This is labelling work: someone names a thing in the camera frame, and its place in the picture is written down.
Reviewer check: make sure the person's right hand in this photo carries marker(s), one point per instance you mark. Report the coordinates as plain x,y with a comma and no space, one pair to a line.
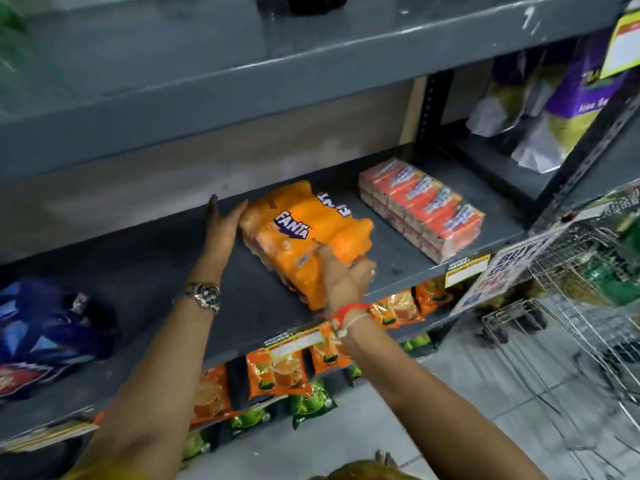
345,287

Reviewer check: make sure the person's left hand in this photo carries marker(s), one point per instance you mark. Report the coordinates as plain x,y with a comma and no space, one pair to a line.
220,239

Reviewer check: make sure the person's left thumb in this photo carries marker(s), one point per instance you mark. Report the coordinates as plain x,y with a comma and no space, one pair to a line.
238,211

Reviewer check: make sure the person's right thumb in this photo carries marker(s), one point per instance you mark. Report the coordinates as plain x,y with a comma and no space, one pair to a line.
331,259

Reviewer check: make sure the orange soda bottle pack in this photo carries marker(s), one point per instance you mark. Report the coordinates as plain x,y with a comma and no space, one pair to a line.
300,229

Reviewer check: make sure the person's left forearm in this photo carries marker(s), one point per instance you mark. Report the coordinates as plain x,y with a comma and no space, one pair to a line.
160,379

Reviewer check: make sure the person's right forearm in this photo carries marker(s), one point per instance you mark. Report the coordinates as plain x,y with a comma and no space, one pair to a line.
425,394

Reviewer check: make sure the orange tea packet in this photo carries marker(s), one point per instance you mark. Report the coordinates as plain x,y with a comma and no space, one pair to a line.
397,310
277,372
432,297
325,352
210,397

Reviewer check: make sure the silver wristwatch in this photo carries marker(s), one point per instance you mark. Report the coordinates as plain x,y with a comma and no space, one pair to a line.
204,293

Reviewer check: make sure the yellow shelf price label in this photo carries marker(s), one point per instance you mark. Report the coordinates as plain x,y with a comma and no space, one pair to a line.
294,343
466,268

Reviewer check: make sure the row of orange juice boxes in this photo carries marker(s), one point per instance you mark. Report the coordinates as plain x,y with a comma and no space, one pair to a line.
425,207

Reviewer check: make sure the green tea packet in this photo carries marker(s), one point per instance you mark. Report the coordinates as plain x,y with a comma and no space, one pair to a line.
196,444
249,420
312,404
417,343

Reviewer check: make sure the grey metal shelf rack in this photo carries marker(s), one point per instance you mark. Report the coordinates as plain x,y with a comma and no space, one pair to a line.
200,84

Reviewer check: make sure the white promotion sign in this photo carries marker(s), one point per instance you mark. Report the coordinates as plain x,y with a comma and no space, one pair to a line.
505,274

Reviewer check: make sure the yellow garment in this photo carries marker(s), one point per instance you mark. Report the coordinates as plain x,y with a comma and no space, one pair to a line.
365,472

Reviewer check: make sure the blue snack bag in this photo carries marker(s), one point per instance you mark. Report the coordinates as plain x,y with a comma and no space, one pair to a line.
45,334

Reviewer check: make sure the dark and yellow bag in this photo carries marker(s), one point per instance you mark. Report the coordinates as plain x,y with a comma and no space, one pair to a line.
505,94

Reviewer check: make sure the green packets in basket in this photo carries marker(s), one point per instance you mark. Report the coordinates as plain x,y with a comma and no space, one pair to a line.
615,264

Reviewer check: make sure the flat cardboard sheets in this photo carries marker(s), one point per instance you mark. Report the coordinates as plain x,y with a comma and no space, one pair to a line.
47,434

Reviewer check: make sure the purple and yellow bag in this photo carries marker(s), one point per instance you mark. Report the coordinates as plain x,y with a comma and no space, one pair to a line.
580,99

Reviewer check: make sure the yellow hanging tag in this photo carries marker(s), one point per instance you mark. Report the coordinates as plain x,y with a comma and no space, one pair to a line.
622,44

